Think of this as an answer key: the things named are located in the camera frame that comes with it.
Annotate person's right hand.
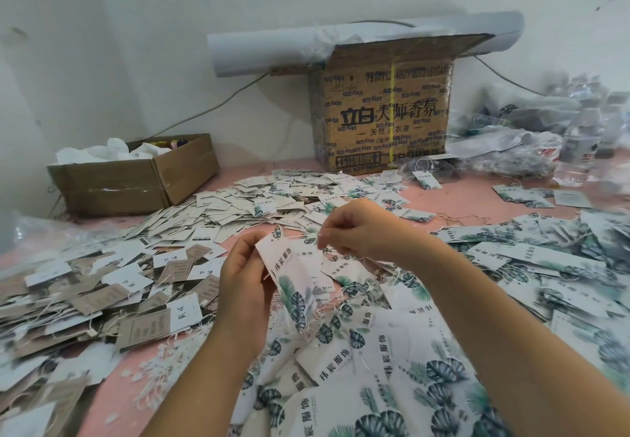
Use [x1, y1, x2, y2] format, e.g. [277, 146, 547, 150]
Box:
[317, 198, 436, 268]

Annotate person's left hand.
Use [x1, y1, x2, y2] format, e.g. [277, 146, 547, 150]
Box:
[215, 230, 278, 352]

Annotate single white leaf print tag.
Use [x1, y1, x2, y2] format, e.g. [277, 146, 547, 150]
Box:
[254, 233, 318, 333]

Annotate heap of small tags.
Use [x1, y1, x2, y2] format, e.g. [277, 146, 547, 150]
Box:
[123, 170, 437, 251]

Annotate pile of white strings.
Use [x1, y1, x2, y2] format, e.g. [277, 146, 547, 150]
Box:
[128, 304, 257, 423]

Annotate pile of brown white tags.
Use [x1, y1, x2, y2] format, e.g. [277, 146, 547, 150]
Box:
[0, 235, 228, 437]

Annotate pile of green leaf tags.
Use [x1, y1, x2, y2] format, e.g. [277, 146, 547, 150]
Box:
[228, 207, 630, 437]

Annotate person's right forearm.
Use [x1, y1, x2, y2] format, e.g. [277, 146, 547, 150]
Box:
[408, 239, 630, 437]

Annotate person's left forearm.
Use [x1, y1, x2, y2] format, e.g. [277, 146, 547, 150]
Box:
[142, 333, 262, 437]

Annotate large printed cardboard box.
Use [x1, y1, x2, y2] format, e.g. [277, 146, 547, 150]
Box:
[309, 34, 494, 176]

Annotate small open cardboard box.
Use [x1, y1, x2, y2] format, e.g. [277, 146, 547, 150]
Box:
[47, 133, 221, 219]

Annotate white crumpled material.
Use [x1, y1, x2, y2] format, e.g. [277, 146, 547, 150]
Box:
[54, 137, 173, 166]

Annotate heap of clear plastic bags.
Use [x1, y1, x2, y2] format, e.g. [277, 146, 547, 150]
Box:
[443, 70, 630, 195]

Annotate white roll in plastic wrap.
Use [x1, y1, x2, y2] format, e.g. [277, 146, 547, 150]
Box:
[207, 11, 526, 79]

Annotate clear plastic bag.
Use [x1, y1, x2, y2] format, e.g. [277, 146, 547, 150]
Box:
[10, 215, 95, 266]

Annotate black cable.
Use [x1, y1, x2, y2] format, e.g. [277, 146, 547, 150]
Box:
[146, 73, 271, 142]

